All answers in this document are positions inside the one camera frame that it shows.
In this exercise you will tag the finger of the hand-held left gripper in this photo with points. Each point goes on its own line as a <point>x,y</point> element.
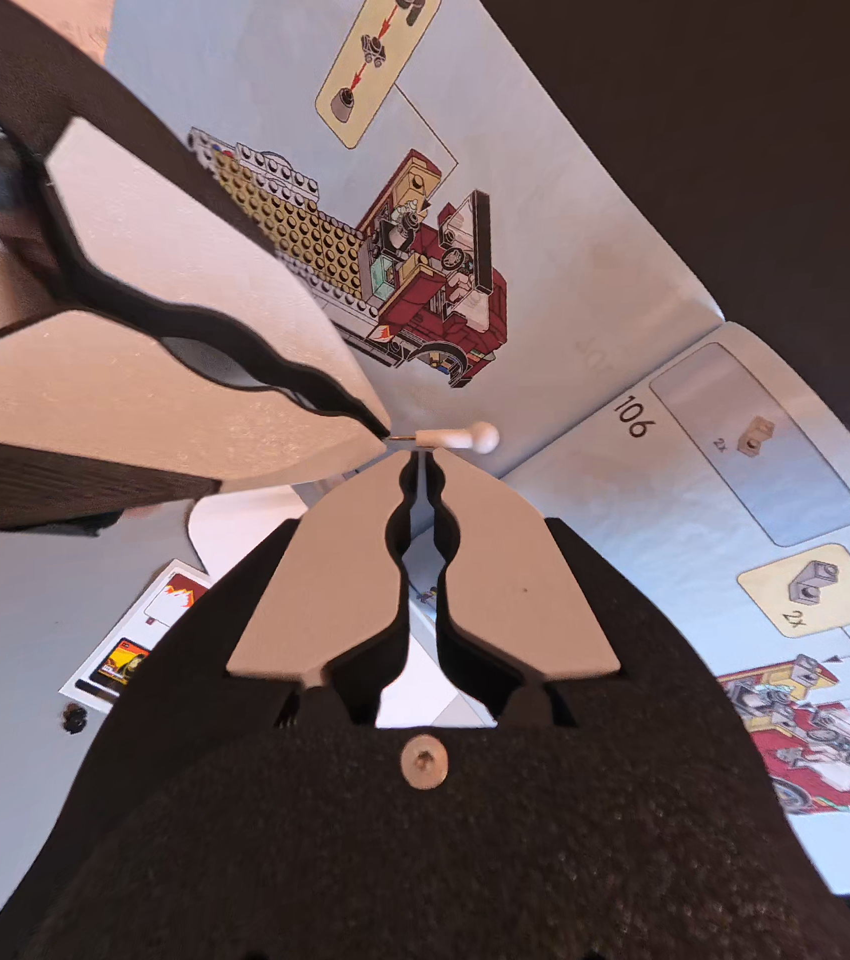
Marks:
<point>170,232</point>
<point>132,405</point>

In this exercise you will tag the black wood-rimmed panel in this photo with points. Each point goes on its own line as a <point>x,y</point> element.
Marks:
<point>769,150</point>

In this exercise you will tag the sticker sheet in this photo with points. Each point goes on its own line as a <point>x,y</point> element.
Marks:
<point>162,600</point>

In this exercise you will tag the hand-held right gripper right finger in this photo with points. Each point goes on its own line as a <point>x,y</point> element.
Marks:
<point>530,592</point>

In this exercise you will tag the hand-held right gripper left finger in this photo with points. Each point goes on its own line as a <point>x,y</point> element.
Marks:
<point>320,592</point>

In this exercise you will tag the instruction booklet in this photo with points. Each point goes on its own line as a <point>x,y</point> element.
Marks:
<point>582,225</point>

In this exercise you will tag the small black brick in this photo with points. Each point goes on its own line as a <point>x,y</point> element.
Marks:
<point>74,718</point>

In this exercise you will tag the white book stand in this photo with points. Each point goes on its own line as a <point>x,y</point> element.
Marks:
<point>481,437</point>

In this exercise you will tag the grey desk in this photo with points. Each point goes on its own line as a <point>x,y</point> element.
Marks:
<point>5,600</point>

